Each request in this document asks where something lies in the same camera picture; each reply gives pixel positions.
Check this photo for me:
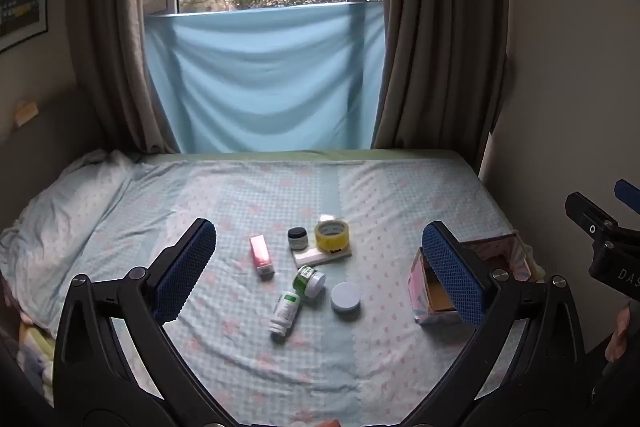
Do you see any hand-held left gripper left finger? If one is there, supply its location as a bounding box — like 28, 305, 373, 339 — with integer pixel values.
52, 218, 224, 427

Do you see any pastel folded cloth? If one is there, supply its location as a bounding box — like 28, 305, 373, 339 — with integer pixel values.
16, 321, 57, 407

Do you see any checked pillow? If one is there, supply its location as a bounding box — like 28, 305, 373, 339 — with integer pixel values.
0, 150, 137, 339

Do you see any beige curtain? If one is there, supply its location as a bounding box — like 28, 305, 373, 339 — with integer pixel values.
64, 0, 182, 156
372, 0, 512, 174

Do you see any white pill bottle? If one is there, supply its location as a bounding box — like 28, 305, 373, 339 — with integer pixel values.
268, 290, 303, 341

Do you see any round white tin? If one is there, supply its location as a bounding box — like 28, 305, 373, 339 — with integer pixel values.
330, 281, 363, 315

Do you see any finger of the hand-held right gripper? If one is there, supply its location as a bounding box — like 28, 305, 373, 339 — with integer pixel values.
565, 192, 622, 242
614, 179, 640, 208

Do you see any yellow sticky note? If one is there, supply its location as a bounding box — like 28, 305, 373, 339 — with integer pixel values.
13, 100, 39, 128

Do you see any person's right hand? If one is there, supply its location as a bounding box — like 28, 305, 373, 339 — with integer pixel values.
604, 301, 633, 364

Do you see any white remote control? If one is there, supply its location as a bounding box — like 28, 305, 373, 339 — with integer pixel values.
292, 246, 354, 270

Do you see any cardboard box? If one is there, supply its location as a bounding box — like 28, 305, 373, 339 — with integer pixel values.
407, 231, 535, 326

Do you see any yellow tape roll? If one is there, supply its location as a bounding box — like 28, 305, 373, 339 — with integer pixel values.
314, 219, 351, 254

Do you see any green label jar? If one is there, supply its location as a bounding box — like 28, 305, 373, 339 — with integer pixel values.
292, 265, 327, 301

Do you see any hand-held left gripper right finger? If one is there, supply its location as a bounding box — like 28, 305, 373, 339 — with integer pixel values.
415, 221, 587, 427

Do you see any light blue hanging cloth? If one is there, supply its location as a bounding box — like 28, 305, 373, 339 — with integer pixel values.
143, 0, 387, 154

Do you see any pink carton box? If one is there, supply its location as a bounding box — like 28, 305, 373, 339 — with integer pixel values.
249, 234, 276, 281

